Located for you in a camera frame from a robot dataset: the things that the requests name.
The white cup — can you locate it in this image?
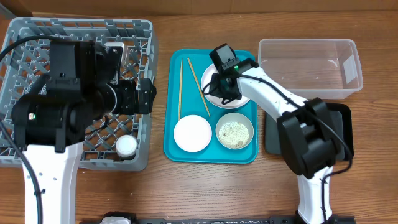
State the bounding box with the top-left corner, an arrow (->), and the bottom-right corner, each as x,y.
116,135 -> 138,159

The clear plastic waste bin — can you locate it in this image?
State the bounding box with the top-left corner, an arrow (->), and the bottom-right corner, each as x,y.
258,39 -> 363,100

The teal serving tray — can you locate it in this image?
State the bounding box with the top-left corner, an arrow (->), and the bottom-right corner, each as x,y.
164,49 -> 259,164

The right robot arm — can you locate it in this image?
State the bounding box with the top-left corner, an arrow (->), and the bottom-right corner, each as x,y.
202,44 -> 355,223

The grey bowl with rice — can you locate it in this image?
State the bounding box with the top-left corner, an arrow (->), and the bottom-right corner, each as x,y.
215,113 -> 254,150

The black waste tray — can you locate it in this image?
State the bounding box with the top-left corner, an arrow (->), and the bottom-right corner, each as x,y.
264,103 -> 354,156

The large white plate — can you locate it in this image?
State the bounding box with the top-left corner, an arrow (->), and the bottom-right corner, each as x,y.
201,64 -> 250,109

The small white bowl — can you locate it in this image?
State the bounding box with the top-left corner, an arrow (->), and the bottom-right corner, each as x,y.
174,115 -> 212,152

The grey dishwasher rack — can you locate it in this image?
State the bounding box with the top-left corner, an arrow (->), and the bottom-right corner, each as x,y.
1,17 -> 159,171

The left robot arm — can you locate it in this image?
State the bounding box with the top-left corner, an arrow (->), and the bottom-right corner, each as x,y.
1,36 -> 156,223

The wooden chopstick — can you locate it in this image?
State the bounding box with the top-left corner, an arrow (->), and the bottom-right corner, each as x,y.
178,58 -> 183,121
187,57 -> 211,117

